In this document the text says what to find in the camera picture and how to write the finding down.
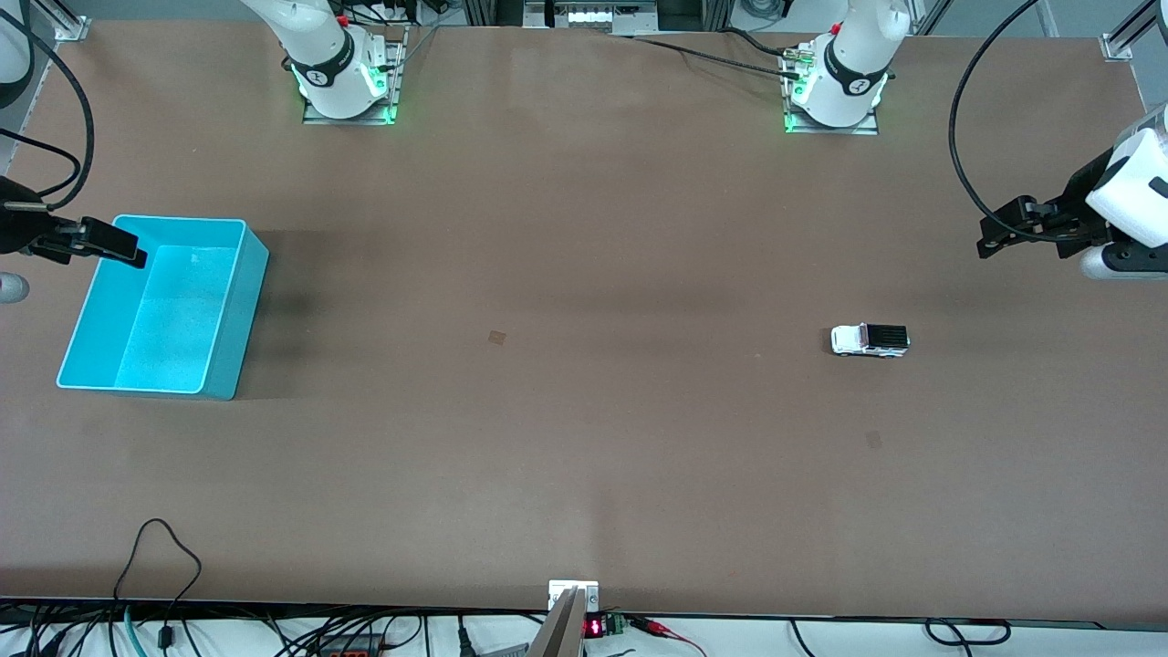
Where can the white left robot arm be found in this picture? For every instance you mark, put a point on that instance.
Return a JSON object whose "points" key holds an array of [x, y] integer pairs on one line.
{"points": [[853, 55]]}

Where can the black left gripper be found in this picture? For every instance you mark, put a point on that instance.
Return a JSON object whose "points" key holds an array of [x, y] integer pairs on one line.
{"points": [[1077, 209]]}

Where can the aluminium corner profile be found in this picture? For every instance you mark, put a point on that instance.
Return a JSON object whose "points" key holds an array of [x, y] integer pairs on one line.
{"points": [[68, 23], [1127, 41]]}

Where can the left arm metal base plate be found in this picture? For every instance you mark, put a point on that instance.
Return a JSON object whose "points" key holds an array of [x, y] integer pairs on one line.
{"points": [[867, 128]]}

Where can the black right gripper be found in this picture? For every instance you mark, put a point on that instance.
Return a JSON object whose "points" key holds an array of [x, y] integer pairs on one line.
{"points": [[20, 228]]}

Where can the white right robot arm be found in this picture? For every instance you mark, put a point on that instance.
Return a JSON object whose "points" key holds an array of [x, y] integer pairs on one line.
{"points": [[319, 46]]}

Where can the small red digit display module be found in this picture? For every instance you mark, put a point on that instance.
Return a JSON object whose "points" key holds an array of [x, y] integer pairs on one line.
{"points": [[604, 627]]}

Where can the white jeep toy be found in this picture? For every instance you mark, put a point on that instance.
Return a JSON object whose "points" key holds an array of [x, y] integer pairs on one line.
{"points": [[858, 339]]}

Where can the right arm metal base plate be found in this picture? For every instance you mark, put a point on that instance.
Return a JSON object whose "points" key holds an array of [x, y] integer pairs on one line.
{"points": [[397, 73]]}

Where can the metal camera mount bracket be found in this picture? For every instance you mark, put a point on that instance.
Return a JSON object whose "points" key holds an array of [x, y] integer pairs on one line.
{"points": [[570, 611]]}

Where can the turquoise plastic bin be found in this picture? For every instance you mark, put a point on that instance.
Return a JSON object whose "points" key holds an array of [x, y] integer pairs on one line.
{"points": [[164, 319]]}

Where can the grey metal control box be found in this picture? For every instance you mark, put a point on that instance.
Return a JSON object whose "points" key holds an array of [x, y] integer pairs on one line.
{"points": [[593, 16]]}

